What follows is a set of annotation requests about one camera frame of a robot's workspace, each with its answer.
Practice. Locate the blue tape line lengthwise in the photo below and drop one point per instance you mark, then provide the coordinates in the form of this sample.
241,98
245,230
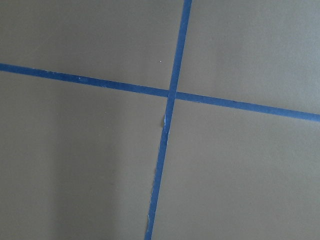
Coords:
167,120

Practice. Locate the blue tape line crosswise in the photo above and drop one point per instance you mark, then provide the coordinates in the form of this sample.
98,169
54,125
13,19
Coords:
159,92

